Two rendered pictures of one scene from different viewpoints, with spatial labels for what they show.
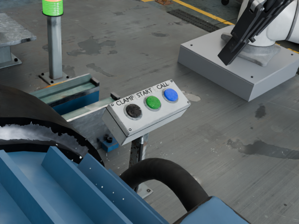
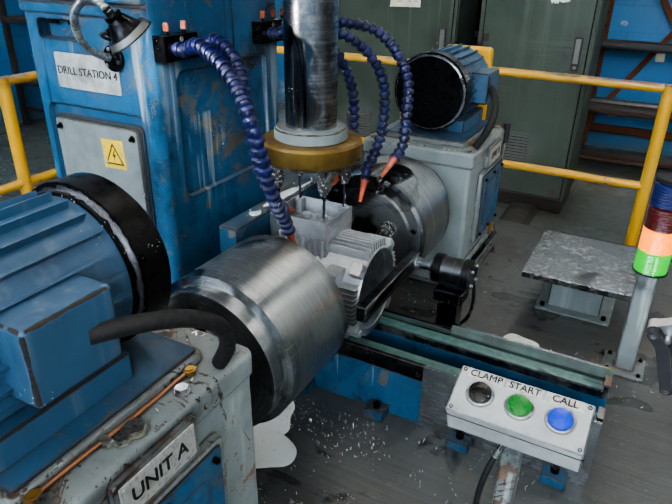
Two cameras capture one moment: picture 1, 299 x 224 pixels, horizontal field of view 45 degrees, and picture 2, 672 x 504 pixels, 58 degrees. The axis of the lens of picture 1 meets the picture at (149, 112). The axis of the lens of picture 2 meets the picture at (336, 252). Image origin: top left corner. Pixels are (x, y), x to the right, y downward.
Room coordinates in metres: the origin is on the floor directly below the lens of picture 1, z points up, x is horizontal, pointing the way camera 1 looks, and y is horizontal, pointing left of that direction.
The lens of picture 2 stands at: (0.21, -0.53, 1.57)
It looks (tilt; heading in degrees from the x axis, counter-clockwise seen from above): 26 degrees down; 76
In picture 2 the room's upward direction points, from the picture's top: 1 degrees clockwise
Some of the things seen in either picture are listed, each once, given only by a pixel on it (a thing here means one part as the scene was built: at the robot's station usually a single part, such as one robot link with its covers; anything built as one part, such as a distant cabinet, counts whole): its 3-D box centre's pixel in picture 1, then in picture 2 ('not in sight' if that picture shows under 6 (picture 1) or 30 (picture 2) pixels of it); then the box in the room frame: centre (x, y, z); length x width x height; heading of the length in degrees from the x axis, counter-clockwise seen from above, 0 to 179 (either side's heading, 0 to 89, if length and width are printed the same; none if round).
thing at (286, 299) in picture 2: not in sight; (231, 344); (0.24, 0.24, 1.04); 0.37 x 0.25 x 0.25; 48
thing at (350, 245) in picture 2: not in sight; (329, 274); (0.45, 0.47, 1.02); 0.20 x 0.19 x 0.19; 138
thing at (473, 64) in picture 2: not in sight; (458, 130); (0.90, 0.93, 1.16); 0.33 x 0.26 x 0.42; 48
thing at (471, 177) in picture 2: not in sight; (435, 193); (0.85, 0.92, 0.99); 0.35 x 0.31 x 0.37; 48
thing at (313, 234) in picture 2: not in sight; (311, 226); (0.42, 0.50, 1.11); 0.12 x 0.11 x 0.07; 138
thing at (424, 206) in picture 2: not in sight; (390, 213); (0.64, 0.69, 1.04); 0.41 x 0.25 x 0.25; 48
